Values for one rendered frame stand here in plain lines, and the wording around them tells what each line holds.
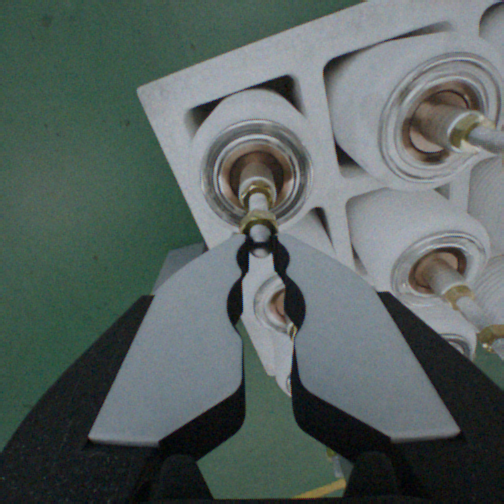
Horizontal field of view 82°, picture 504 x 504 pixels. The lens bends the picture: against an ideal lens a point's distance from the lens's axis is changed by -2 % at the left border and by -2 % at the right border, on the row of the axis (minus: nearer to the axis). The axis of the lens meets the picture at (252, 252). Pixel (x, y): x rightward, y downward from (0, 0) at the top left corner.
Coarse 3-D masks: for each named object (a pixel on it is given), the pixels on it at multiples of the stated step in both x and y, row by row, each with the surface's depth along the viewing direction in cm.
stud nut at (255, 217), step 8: (248, 216) 13; (256, 216) 13; (264, 216) 13; (272, 216) 13; (240, 224) 14; (248, 224) 13; (256, 224) 13; (264, 224) 13; (272, 224) 13; (240, 232) 13; (248, 232) 13; (272, 232) 13
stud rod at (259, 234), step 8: (256, 200) 16; (264, 200) 16; (256, 208) 15; (264, 208) 15; (256, 232) 13; (264, 232) 13; (256, 240) 12; (264, 240) 12; (256, 248) 12; (264, 248) 12; (256, 256) 12; (264, 256) 12
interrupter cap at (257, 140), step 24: (264, 120) 18; (216, 144) 18; (240, 144) 18; (264, 144) 18; (288, 144) 18; (216, 168) 19; (240, 168) 19; (288, 168) 19; (312, 168) 19; (216, 192) 20; (288, 192) 20; (240, 216) 21; (288, 216) 21
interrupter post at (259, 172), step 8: (248, 168) 19; (256, 168) 18; (264, 168) 19; (240, 176) 20; (248, 176) 17; (256, 176) 17; (264, 176) 17; (272, 176) 19; (240, 184) 18; (248, 184) 17; (272, 184) 17; (240, 192) 17; (272, 192) 17; (240, 200) 17
